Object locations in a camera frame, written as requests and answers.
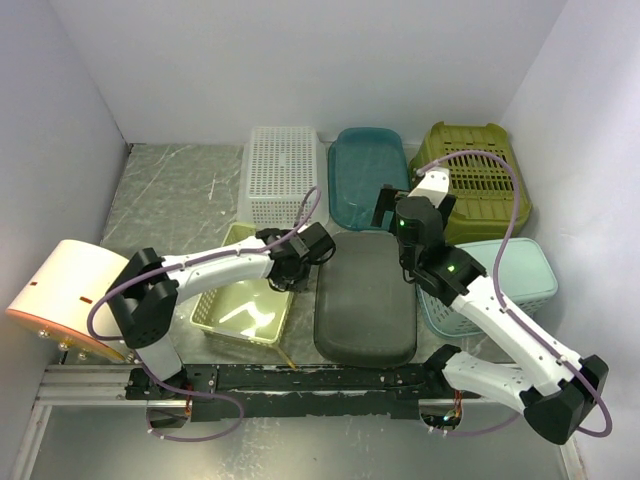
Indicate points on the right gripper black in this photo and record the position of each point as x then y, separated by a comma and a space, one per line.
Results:
386, 201

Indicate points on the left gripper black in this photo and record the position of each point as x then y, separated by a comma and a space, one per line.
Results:
285, 284

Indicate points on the pale yellow perforated basket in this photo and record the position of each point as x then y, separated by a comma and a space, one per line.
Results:
248, 309

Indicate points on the teal transparent plastic tub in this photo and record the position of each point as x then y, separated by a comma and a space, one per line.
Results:
360, 162

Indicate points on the grey plastic tub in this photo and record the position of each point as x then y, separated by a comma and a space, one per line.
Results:
365, 313

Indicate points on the white perforated basket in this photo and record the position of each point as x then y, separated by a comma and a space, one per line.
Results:
283, 167

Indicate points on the light blue perforated basket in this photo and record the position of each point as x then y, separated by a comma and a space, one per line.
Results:
525, 276

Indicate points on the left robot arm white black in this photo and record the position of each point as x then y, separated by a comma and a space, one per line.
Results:
143, 297

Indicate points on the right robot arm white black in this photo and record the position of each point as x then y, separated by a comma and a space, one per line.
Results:
552, 386

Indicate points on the small wooden stick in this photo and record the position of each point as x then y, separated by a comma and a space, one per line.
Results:
288, 360

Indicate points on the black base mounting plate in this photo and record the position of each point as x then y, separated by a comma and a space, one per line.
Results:
278, 391

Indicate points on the cream cylindrical appliance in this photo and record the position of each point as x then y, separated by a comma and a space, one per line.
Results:
57, 300

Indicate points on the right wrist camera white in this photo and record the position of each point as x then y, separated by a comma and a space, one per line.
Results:
434, 186

